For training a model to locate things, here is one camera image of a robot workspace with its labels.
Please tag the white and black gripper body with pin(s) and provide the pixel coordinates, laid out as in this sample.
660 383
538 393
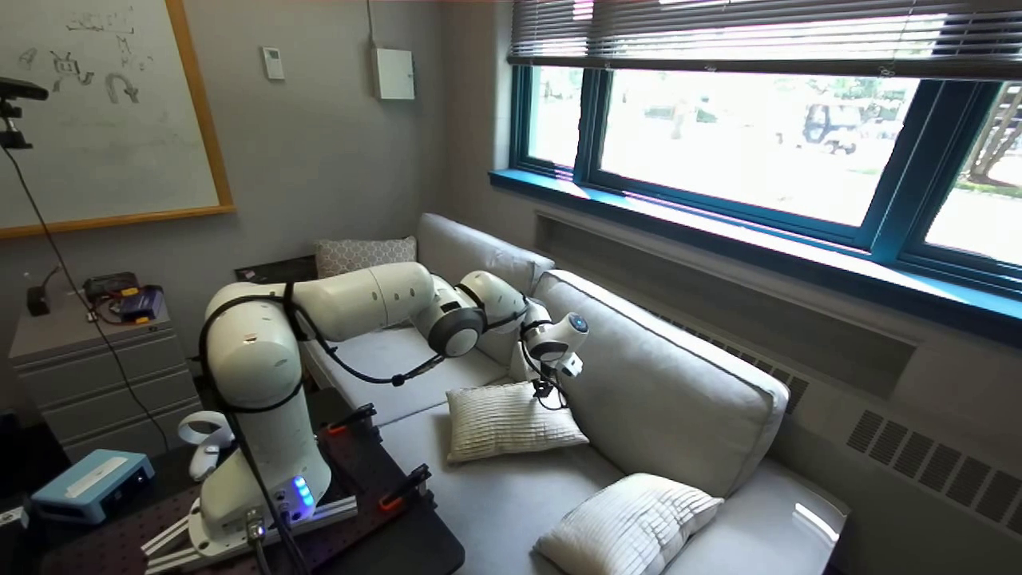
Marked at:
555 347

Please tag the white VR controller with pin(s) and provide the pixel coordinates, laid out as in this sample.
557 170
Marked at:
210 433

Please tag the white wall box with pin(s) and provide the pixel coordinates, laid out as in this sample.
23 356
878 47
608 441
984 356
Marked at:
393 76

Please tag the cream pleated small pillow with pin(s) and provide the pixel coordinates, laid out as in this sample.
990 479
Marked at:
506 420

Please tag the white wall thermostat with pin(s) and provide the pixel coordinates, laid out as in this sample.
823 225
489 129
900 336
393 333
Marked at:
271 65

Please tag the black camera on tripod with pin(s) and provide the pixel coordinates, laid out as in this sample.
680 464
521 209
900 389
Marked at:
10 111

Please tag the dark window blinds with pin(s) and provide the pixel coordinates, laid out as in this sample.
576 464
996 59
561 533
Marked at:
943 41

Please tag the white patterned back pillow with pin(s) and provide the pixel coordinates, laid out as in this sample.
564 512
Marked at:
337 256

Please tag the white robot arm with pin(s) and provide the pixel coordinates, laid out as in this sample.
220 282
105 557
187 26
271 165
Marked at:
276 484

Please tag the wood framed whiteboard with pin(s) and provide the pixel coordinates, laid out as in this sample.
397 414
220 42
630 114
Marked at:
127 134

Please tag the grey drawer cabinet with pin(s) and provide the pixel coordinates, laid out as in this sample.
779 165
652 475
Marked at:
99 384

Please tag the black perforated robot table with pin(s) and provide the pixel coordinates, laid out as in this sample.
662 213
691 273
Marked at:
411 543

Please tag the light blue box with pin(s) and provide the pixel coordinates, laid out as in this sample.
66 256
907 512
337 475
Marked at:
92 486

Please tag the light grey fabric sofa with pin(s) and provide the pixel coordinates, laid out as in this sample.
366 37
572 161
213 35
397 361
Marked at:
648 402

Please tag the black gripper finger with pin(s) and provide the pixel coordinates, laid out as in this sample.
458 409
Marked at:
557 393
540 389

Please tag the orange handled black clamp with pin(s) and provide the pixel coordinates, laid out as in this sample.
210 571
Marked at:
405 490

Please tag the blue framed window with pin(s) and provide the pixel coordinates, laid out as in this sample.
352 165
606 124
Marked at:
894 190

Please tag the wall heater vent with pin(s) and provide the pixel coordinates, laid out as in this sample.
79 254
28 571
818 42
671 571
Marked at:
939 469

